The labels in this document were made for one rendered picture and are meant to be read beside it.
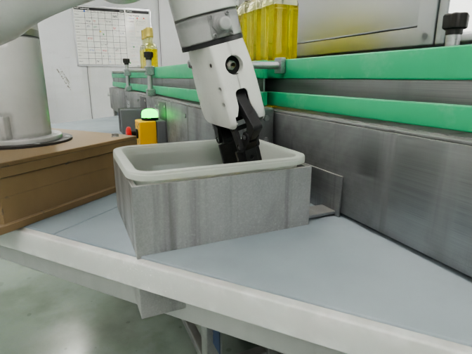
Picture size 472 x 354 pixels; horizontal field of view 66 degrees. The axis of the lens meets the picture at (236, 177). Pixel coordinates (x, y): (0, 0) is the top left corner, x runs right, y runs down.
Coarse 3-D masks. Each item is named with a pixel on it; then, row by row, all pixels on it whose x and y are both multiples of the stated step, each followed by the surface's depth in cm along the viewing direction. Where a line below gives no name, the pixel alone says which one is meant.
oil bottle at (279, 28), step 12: (264, 0) 70; (276, 0) 67; (288, 0) 67; (264, 12) 70; (276, 12) 67; (288, 12) 68; (264, 24) 70; (276, 24) 68; (288, 24) 68; (264, 36) 71; (276, 36) 68; (288, 36) 69; (264, 48) 71; (276, 48) 69; (288, 48) 70
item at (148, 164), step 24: (168, 144) 54; (192, 144) 56; (216, 144) 57; (264, 144) 55; (120, 168) 43; (144, 168) 53; (168, 168) 55; (192, 168) 39; (216, 168) 40; (240, 168) 42; (264, 168) 43
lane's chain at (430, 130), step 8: (304, 112) 60; (312, 112) 60; (320, 112) 60; (352, 120) 49; (360, 120) 49; (368, 120) 49; (376, 120) 49; (400, 128) 42; (408, 128) 41; (416, 128) 41; (424, 128) 41; (432, 128) 41; (456, 136) 36; (464, 136) 36
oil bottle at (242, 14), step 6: (240, 6) 79; (246, 6) 77; (240, 12) 78; (246, 12) 77; (240, 18) 79; (246, 18) 77; (240, 24) 79; (246, 24) 77; (246, 30) 78; (246, 36) 78; (246, 42) 78
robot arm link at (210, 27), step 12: (216, 12) 40; (228, 12) 40; (180, 24) 41; (192, 24) 40; (204, 24) 40; (216, 24) 39; (228, 24) 39; (180, 36) 42; (192, 36) 41; (204, 36) 40; (216, 36) 40; (228, 36) 41
